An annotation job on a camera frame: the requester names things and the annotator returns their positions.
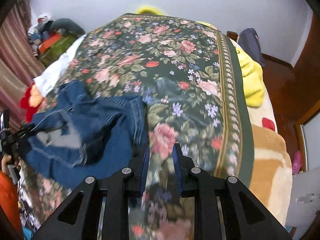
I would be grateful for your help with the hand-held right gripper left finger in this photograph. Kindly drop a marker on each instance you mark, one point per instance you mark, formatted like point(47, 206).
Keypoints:
point(144, 170)

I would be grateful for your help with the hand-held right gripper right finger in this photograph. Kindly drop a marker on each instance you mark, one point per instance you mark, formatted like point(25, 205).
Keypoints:
point(178, 167)

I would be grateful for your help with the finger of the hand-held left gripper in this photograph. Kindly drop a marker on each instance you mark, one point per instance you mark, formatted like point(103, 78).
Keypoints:
point(25, 129)

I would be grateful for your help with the blue denim jacket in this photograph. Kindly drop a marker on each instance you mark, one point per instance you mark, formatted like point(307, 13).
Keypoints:
point(105, 135)

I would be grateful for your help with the pile of clothes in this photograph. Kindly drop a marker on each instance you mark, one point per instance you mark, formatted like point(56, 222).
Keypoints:
point(37, 32)

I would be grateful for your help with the person's left hand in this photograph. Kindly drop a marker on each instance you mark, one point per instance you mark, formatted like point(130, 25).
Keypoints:
point(5, 160)

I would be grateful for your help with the red plush toy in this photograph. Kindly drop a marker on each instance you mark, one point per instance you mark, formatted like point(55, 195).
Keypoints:
point(26, 101)

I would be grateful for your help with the white shirt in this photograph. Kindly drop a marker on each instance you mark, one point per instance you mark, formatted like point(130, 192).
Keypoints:
point(57, 72)

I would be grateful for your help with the striped brown curtain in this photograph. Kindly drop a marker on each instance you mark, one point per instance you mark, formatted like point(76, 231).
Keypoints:
point(15, 55)

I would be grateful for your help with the pile of small clutter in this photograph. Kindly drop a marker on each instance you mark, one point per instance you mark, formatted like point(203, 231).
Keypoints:
point(26, 217)

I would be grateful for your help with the green storage bag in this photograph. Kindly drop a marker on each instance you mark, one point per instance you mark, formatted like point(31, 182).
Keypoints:
point(58, 51)

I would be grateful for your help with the dark floral blanket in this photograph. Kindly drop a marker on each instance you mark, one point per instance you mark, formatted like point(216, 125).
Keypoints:
point(175, 80)

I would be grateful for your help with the orange box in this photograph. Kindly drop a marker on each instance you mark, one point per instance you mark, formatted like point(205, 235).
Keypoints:
point(48, 43)

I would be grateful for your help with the beige plush blanket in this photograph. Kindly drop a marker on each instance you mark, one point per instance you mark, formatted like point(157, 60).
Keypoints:
point(270, 160)

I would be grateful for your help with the grey plush pillow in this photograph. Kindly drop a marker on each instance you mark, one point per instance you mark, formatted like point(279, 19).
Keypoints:
point(67, 25)

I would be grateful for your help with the yellow blanket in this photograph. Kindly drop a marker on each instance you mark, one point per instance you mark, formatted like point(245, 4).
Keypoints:
point(252, 80)

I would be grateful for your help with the pink slipper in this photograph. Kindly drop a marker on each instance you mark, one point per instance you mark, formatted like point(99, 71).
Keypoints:
point(297, 161)

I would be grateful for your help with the white sliding wardrobe door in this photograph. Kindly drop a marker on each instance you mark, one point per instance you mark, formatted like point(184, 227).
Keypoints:
point(312, 147)

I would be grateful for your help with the grey-blue garment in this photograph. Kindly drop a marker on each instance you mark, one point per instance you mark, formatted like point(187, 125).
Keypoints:
point(251, 45)

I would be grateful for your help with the wooden wardrobe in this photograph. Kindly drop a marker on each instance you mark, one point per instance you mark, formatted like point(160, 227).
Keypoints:
point(307, 67)

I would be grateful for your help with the wooden bed post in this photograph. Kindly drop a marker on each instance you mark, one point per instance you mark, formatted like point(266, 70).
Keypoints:
point(232, 35)

